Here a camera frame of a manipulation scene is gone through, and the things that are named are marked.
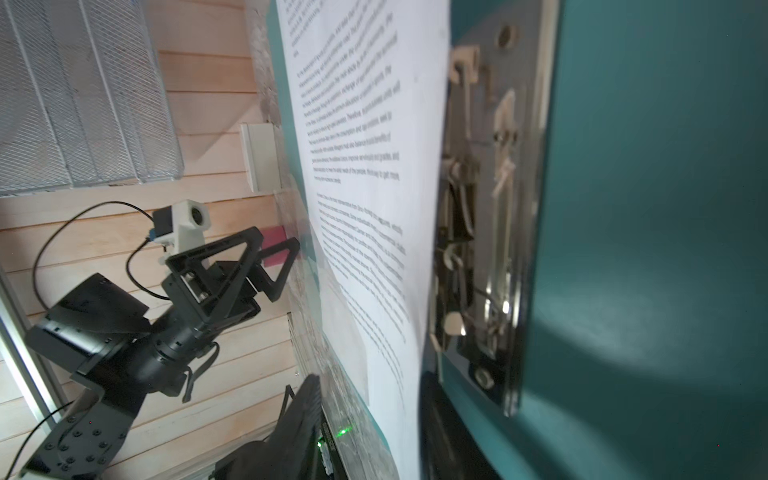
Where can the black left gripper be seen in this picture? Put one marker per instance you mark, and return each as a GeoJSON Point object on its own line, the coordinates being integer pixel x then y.
{"type": "Point", "coordinates": [180, 324]}

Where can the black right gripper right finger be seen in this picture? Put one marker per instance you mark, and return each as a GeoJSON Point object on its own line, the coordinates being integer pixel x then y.
{"type": "Point", "coordinates": [447, 448]}

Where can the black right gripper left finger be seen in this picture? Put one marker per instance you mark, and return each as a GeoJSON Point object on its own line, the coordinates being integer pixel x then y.
{"type": "Point", "coordinates": [291, 450]}

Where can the paper with English text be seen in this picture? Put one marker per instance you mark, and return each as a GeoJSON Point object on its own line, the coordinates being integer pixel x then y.
{"type": "Point", "coordinates": [367, 83]}

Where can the teal file folder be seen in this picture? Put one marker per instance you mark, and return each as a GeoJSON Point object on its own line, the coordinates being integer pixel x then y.
{"type": "Point", "coordinates": [646, 357]}

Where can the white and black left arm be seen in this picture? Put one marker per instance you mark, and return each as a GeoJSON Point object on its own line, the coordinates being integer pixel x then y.
{"type": "Point", "coordinates": [100, 335]}

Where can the metal folder clip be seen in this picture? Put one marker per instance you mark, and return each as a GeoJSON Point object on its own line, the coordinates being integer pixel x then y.
{"type": "Point", "coordinates": [493, 155]}

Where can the white power socket box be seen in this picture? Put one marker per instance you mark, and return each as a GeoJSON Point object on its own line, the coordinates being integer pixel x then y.
{"type": "Point", "coordinates": [262, 151]}

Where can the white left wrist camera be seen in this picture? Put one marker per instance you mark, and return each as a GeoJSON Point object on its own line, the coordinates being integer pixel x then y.
{"type": "Point", "coordinates": [179, 228]}

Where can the white wire mesh shelf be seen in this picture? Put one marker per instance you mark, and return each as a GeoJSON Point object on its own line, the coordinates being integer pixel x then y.
{"type": "Point", "coordinates": [82, 98]}

